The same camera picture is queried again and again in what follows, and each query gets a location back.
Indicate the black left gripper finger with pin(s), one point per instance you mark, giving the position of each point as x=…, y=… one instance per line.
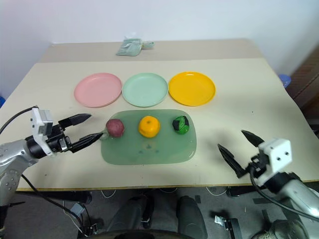
x=86, y=140
x=77, y=119

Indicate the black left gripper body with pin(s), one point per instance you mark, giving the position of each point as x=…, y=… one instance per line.
x=57, y=143

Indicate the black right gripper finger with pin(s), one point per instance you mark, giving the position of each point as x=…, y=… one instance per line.
x=230, y=159
x=254, y=138

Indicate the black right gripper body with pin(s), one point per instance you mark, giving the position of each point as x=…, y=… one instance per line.
x=258, y=165

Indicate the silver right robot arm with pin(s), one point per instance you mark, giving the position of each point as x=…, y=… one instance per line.
x=299, y=191

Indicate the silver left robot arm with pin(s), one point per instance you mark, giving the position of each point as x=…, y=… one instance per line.
x=12, y=154

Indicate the dark red round fruit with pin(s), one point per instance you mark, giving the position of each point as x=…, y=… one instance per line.
x=115, y=127

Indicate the pink round plate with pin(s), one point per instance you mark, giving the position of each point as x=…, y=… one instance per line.
x=98, y=90

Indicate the green black ball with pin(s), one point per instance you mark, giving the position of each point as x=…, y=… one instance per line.
x=181, y=125

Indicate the orange mandarin fruit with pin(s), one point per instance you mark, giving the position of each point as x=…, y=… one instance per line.
x=149, y=126

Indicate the light green round plate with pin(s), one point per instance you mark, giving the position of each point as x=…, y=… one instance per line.
x=145, y=89

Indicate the yellow round plate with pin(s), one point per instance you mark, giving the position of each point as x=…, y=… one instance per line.
x=192, y=88

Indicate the translucent green cutting board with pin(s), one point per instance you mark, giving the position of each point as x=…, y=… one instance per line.
x=149, y=152

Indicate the blue round container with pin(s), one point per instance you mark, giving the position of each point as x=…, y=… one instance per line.
x=284, y=80

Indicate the grey mesh object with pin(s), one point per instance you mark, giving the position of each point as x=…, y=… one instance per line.
x=281, y=230

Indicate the small grey box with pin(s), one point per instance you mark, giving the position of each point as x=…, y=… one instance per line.
x=77, y=209

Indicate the dark rounded shape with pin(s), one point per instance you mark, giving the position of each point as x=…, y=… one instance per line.
x=190, y=216

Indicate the brown wooden cabinet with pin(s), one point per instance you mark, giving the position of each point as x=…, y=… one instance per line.
x=306, y=82

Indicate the green plastic packet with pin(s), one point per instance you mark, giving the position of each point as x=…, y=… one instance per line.
x=129, y=47

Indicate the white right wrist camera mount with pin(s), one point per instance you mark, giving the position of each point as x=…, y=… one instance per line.
x=276, y=154

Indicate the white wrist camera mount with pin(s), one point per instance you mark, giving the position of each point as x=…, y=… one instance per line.
x=40, y=124
x=276, y=154

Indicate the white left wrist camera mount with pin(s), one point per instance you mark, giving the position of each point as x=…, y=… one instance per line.
x=40, y=124

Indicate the black metal floor bracket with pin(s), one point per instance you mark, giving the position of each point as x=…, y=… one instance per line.
x=228, y=224

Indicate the blue object at wall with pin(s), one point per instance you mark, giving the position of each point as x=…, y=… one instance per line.
x=2, y=100

